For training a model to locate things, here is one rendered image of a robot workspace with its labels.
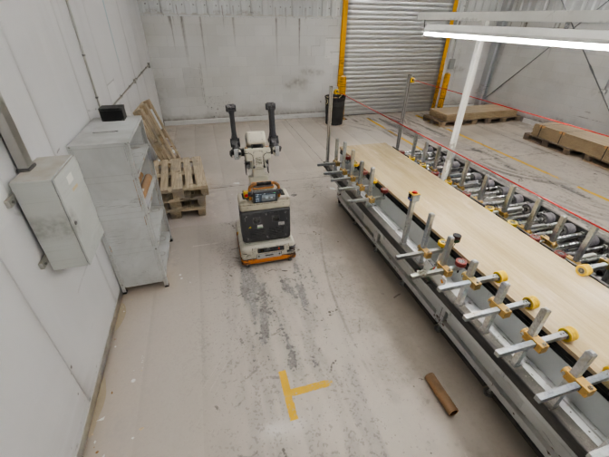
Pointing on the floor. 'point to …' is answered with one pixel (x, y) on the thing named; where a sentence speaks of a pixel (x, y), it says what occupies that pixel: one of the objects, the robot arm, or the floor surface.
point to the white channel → (483, 43)
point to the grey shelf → (125, 199)
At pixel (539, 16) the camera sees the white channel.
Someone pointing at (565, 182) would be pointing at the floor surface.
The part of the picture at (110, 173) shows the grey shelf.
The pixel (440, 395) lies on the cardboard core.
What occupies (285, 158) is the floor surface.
